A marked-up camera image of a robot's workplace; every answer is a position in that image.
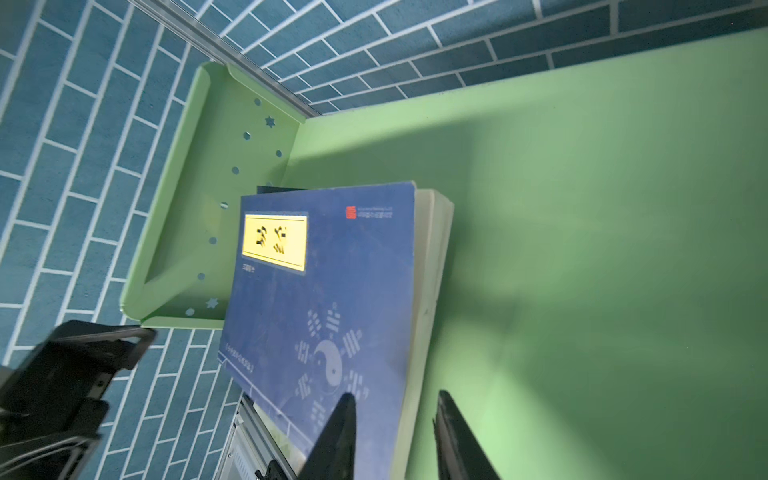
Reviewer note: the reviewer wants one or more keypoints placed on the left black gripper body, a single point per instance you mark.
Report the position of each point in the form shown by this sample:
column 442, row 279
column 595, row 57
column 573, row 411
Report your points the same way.
column 52, row 405

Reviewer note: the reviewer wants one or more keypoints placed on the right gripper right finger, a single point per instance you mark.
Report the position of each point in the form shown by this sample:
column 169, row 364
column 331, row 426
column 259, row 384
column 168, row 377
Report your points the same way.
column 459, row 455

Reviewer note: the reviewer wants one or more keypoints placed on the blue book yellow label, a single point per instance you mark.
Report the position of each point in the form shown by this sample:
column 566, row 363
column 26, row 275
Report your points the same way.
column 268, row 189
column 334, row 293

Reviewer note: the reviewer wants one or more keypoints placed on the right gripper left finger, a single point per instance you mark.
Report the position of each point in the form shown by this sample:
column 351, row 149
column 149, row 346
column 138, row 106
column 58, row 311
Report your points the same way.
column 333, row 456

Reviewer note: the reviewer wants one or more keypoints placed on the green wooden shelf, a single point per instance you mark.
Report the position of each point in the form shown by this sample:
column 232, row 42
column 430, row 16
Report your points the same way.
column 603, row 307

